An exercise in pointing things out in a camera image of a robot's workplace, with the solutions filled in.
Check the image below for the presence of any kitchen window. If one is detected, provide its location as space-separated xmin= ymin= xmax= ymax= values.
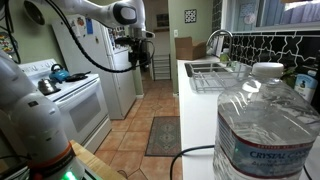
xmin=229 ymin=0 xmax=320 ymax=33

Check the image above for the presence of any patterned floor rug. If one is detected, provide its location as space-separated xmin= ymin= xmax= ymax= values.
xmin=144 ymin=115 xmax=182 ymax=158

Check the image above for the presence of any colourful decorative wall plate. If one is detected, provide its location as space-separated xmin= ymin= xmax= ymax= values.
xmin=0 ymin=31 xmax=11 ymax=56

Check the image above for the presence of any steel kitchen sink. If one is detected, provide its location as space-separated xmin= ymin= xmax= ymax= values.
xmin=184 ymin=61 xmax=234 ymax=78

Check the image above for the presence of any black frying pan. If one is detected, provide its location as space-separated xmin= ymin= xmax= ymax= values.
xmin=64 ymin=70 xmax=92 ymax=83

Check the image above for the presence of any dark framed picture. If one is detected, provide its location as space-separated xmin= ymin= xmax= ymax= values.
xmin=155 ymin=13 xmax=170 ymax=28

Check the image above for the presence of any wire dish rack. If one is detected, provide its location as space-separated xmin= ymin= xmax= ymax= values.
xmin=189 ymin=61 xmax=253 ymax=93

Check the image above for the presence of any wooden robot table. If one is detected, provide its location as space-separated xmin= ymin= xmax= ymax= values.
xmin=68 ymin=139 xmax=126 ymax=180

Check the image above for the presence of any black power cable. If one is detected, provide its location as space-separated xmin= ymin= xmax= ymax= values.
xmin=169 ymin=144 xmax=216 ymax=180

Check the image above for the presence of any white refrigerator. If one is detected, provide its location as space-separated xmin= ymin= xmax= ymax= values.
xmin=51 ymin=13 xmax=138 ymax=121

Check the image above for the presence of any blue fridge note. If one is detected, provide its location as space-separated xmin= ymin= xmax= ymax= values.
xmin=85 ymin=17 xmax=94 ymax=35

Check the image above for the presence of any white kitchen stove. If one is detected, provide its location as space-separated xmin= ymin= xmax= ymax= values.
xmin=18 ymin=59 xmax=113 ymax=154

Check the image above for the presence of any blue label container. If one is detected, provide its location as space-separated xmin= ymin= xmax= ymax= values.
xmin=293 ymin=68 xmax=319 ymax=104

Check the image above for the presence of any metal step rack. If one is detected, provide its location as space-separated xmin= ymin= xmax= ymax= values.
xmin=152 ymin=53 xmax=172 ymax=81

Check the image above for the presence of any black white patterned wall art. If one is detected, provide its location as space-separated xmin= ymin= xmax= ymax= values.
xmin=184 ymin=8 xmax=198 ymax=24

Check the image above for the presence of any clear plastic water jug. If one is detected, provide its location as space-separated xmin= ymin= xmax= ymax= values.
xmin=212 ymin=62 xmax=320 ymax=180

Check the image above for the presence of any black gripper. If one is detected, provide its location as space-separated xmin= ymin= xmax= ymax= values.
xmin=128 ymin=39 xmax=150 ymax=70

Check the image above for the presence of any red fridge magnet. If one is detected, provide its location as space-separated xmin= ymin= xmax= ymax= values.
xmin=76 ymin=16 xmax=86 ymax=28

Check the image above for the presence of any black wall-hung pan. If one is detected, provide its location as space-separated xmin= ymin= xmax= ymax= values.
xmin=23 ymin=0 xmax=46 ymax=26

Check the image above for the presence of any chrome kitchen faucet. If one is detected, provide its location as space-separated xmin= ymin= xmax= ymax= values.
xmin=205 ymin=29 xmax=234 ymax=58

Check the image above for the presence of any brown cardboard box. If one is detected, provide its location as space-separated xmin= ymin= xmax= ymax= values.
xmin=174 ymin=36 xmax=207 ymax=61

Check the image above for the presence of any teal kettle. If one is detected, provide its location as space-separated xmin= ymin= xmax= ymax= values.
xmin=49 ymin=63 xmax=71 ymax=84

